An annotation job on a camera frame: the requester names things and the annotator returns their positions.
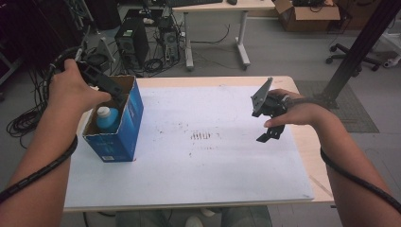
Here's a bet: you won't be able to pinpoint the small grey computer tower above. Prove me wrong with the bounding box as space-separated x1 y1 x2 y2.
158 18 182 63

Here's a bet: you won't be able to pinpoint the large black computer tower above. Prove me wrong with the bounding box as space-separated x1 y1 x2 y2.
113 17 151 70

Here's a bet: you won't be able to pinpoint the white office desk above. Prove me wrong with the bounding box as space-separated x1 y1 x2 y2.
169 0 277 72

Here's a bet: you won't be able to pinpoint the person's legs in jeans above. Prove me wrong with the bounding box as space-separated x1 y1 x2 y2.
114 205 272 227

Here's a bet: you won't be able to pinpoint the right gripper black sleeved cable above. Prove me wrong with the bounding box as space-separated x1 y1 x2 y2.
283 96 401 216

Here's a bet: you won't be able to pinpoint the left gripper black sleeved cable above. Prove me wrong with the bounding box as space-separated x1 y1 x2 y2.
0 46 83 204

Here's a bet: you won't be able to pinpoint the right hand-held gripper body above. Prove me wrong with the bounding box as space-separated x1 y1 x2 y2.
251 77 288 127

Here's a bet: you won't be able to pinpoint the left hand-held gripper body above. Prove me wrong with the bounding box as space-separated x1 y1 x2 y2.
75 37 126 97

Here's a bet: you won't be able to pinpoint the gripper black sleeved cable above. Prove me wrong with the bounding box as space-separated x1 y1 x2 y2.
283 96 401 216
0 46 83 204

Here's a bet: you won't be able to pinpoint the person's right hand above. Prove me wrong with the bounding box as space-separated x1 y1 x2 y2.
264 88 330 129

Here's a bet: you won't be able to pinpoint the person's left hand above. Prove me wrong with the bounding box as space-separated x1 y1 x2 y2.
46 59 112 115

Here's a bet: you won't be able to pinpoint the grey floor mat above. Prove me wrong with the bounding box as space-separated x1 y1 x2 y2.
294 79 380 134

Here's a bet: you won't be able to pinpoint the black office chair base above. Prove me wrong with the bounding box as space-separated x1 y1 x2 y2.
325 43 383 72

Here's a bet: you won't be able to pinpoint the black keyboard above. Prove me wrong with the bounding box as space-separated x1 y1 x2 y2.
166 0 224 8

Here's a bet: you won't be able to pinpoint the blue bottle with white cap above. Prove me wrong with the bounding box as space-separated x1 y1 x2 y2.
96 106 121 133

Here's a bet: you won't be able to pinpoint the open brown cardboard box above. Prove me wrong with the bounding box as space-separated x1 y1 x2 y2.
273 0 342 33

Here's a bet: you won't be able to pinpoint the black metal stand post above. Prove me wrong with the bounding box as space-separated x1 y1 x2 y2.
317 0 401 110

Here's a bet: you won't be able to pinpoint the white table sheet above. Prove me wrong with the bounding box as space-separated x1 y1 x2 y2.
64 85 315 209

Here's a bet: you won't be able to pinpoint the dark curtain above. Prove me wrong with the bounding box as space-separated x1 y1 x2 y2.
0 0 84 69

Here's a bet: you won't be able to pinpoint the coiled black floor cables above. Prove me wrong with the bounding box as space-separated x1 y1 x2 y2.
6 102 50 149

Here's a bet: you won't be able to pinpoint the blue cardboard box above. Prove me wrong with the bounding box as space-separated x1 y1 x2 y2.
82 75 145 164

